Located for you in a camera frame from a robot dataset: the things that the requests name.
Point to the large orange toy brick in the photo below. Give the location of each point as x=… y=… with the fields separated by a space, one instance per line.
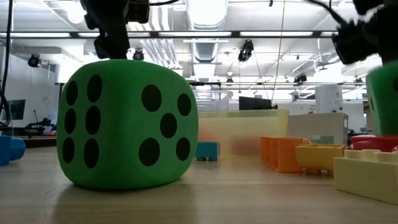
x=281 y=154

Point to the black desk monitor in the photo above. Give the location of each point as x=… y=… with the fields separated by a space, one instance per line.
x=255 y=103

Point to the background black robot arm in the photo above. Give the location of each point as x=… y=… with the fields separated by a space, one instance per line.
x=40 y=126

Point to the pale yellow toy brick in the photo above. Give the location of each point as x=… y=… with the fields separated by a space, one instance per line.
x=367 y=180

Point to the small pale turquoise toy brick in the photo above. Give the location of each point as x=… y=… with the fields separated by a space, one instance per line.
x=321 y=139

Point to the small teal toy brick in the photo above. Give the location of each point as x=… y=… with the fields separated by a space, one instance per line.
x=207 y=150

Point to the yellow-orange long toy brick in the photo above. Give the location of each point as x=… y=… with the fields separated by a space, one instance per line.
x=320 y=157

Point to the dark wall monitor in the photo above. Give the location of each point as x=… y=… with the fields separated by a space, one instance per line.
x=17 y=109

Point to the black ceiling spotlight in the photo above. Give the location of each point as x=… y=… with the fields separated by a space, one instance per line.
x=300 y=78
x=229 y=81
x=138 y=55
x=246 y=49
x=34 y=60

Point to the white cylindrical appliance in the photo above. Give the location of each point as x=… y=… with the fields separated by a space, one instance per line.
x=329 y=99

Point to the silver ventilation duct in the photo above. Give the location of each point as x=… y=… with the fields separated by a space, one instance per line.
x=206 y=18

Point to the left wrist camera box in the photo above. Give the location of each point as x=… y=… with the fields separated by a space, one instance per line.
x=139 y=11

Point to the blue toy brick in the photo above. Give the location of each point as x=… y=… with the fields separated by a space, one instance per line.
x=9 y=151

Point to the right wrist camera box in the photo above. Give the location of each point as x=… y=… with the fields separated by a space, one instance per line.
x=354 y=43

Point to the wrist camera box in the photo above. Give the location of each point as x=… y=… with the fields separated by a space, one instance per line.
x=354 y=43
x=139 y=11

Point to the yellow translucent tray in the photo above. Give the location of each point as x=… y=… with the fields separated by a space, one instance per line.
x=248 y=124

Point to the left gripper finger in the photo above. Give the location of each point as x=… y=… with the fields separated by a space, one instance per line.
x=113 y=48

